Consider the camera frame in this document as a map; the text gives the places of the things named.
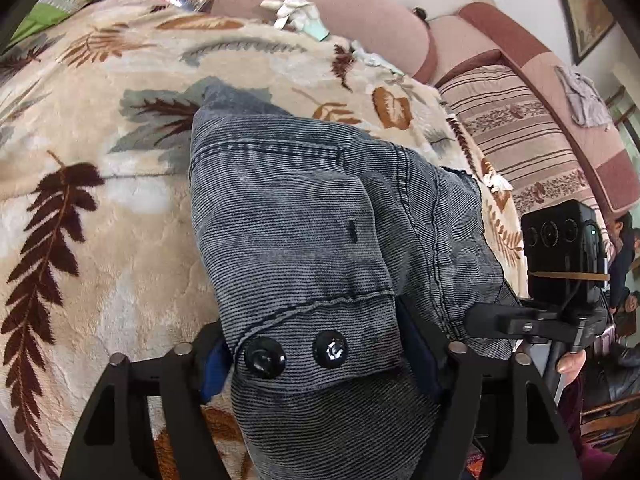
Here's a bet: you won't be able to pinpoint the white cloth toy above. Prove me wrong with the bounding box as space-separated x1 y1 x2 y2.
260 0 321 31

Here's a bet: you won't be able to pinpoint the person's right hand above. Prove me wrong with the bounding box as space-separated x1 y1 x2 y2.
559 350 586 375

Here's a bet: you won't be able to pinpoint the grey cloth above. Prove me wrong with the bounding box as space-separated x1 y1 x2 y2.
555 65 614 129

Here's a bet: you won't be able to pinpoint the plain green cloth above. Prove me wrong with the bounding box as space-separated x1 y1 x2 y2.
7 0 76 50

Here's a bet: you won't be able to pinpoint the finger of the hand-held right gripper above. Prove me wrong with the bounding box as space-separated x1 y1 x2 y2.
465 304 551 338

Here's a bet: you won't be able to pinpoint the grey corduroy pants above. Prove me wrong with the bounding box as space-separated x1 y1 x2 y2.
189 77 523 480

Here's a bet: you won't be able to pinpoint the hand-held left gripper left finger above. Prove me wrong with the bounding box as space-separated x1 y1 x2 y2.
60 321 236 480

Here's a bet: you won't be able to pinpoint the striped sofa cushion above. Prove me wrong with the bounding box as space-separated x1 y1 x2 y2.
437 64 603 217

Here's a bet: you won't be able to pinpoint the beige leaf-printed blanket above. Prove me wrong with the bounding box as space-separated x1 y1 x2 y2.
0 0 526 480

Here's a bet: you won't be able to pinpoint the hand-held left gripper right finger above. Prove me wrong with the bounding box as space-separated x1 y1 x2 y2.
397 310 583 480

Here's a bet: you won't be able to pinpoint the pale floral cloth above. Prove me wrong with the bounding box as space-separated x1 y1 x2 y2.
350 42 392 69

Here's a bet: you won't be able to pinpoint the wooden chair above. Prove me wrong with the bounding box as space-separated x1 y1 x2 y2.
580 394 640 443

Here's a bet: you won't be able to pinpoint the framed wall picture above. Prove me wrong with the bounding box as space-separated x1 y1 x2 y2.
547 0 617 66

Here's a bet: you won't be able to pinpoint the teal cloth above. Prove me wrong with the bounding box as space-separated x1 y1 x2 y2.
302 17 331 43

